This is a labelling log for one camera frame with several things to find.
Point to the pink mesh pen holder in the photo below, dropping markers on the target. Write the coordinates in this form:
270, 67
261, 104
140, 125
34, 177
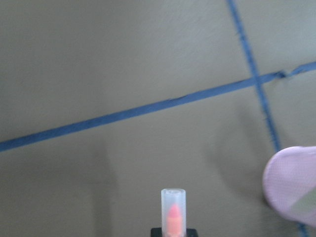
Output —
289, 184

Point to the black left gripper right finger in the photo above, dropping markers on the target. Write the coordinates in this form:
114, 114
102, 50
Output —
191, 232

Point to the orange highlighter pen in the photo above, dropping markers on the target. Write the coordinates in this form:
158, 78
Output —
173, 212

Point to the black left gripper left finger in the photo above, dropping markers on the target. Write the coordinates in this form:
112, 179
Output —
156, 232

